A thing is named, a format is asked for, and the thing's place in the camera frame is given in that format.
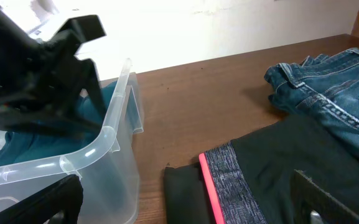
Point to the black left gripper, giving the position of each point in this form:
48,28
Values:
41,82

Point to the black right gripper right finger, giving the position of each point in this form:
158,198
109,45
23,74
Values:
313,204

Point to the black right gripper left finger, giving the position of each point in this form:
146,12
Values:
58,203

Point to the clear plastic storage bin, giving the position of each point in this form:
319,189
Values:
106,167

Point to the teal shirt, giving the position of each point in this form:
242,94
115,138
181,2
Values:
22,147

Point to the black shorts with red stripe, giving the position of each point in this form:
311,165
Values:
249,179

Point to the dark blue folded jeans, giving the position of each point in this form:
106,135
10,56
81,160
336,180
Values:
325,88

